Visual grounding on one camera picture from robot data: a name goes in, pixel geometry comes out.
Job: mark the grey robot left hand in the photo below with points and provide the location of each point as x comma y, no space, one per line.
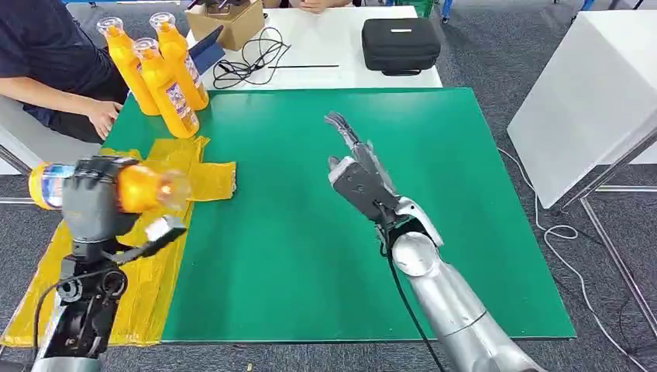
92,205

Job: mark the person's right hand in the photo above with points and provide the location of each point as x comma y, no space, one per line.
105,115

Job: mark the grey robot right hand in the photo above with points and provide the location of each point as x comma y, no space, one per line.
374,164

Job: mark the orange drink bottle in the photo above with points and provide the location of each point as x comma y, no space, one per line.
177,56
159,87
125,61
138,190

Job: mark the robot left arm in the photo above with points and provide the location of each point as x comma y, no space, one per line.
82,318

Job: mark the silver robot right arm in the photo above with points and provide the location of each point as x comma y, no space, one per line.
441,298

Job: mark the pale side table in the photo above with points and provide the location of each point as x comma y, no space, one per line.
46,154

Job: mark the green table mat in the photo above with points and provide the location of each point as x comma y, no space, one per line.
308,231

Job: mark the seated person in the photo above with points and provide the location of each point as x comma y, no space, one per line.
41,41

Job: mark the yellow plastic sheet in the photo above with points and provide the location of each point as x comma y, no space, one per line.
149,287

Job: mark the black carry case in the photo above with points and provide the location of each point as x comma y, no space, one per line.
400,46

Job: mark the white desk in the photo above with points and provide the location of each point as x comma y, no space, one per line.
318,46

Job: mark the cardboard box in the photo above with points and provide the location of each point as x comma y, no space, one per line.
236,28

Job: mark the black device in box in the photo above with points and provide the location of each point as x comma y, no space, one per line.
220,4

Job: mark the green crate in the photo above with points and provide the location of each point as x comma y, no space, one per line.
416,6

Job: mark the person across the desk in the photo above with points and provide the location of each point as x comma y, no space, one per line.
313,5

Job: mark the white side table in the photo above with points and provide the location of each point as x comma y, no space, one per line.
590,92

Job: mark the blue metal rack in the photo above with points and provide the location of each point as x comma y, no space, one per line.
587,4

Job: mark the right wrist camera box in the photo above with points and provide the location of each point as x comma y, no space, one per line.
359,187

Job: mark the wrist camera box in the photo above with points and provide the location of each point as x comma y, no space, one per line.
159,228
359,187

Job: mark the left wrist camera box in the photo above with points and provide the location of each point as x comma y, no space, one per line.
159,228

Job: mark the steel table frame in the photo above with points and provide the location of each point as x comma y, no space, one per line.
611,172

